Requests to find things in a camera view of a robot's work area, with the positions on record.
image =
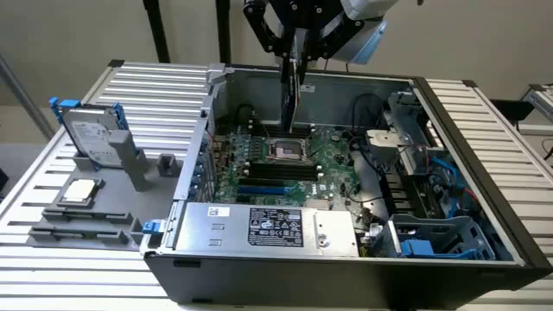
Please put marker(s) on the silver power supply unit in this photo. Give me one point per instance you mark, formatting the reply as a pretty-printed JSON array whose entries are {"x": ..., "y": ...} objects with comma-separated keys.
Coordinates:
[{"x": 267, "y": 233}]

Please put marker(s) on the CPU socket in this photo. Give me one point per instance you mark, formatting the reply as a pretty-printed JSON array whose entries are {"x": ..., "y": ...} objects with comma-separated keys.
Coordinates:
[{"x": 286, "y": 149}]

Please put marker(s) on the black stand pole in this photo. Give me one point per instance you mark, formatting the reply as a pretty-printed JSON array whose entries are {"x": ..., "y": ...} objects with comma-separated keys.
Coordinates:
[
  {"x": 222, "y": 32},
  {"x": 155, "y": 32}
]

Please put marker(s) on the grey metal pole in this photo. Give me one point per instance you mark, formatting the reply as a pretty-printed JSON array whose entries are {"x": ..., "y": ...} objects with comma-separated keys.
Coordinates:
[{"x": 21, "y": 94}]

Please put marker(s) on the green motherboard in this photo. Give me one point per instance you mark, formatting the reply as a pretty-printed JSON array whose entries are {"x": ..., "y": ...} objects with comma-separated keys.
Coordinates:
[{"x": 331, "y": 162}]

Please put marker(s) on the silver chipset heat sink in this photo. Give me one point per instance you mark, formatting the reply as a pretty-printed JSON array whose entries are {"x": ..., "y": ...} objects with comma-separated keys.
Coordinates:
[{"x": 318, "y": 204}]

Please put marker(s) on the black chair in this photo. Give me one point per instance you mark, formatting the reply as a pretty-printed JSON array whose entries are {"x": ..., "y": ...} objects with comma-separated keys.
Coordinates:
[{"x": 511, "y": 110}]

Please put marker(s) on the blue case latch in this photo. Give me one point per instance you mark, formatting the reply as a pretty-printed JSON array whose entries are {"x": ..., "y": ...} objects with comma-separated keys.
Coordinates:
[{"x": 151, "y": 226}]

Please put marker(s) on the neighbouring slatted metal table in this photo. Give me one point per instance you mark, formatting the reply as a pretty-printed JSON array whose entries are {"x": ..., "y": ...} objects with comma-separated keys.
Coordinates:
[{"x": 539, "y": 100}]

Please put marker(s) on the black expansion slot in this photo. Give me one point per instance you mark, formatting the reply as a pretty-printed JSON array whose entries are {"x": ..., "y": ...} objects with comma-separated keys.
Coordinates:
[{"x": 261, "y": 182}]

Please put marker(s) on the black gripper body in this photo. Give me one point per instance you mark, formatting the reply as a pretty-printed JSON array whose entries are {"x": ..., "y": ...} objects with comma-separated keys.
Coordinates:
[{"x": 299, "y": 14}]

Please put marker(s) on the blue plastic drive cage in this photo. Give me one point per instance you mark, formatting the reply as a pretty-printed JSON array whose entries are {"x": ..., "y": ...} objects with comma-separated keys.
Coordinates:
[{"x": 453, "y": 236}]

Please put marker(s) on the blue expansion slot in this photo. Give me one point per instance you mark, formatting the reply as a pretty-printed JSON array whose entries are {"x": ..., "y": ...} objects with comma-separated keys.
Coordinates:
[{"x": 261, "y": 190}]

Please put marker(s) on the grey parts rack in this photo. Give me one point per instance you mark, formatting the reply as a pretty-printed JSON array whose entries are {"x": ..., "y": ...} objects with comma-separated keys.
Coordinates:
[{"x": 129, "y": 207}]

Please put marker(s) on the black RAM slot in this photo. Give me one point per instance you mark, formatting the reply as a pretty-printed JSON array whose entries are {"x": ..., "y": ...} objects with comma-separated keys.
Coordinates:
[
  {"x": 285, "y": 173},
  {"x": 285, "y": 177},
  {"x": 285, "y": 164},
  {"x": 285, "y": 168}
]

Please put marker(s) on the black object at room edge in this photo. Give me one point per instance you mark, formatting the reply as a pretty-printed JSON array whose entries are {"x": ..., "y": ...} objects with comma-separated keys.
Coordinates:
[{"x": 2, "y": 183}]

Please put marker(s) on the grey metal disk bay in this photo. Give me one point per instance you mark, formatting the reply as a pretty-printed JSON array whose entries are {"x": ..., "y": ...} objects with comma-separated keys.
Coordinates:
[{"x": 405, "y": 136}]

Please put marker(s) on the black graphics card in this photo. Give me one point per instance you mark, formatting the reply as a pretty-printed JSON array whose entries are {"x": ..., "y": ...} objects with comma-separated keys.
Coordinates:
[{"x": 290, "y": 97}]

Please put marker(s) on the black open PC case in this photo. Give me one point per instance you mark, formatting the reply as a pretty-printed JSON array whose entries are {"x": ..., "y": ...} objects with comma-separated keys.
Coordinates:
[{"x": 302, "y": 282}]

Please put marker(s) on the hard disk in blue carrier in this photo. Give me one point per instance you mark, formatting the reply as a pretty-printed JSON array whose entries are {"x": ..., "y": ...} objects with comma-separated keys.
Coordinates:
[{"x": 92, "y": 133}]

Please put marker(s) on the silver CPU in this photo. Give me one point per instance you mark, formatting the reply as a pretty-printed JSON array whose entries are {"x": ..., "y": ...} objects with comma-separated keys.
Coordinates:
[{"x": 80, "y": 190}]

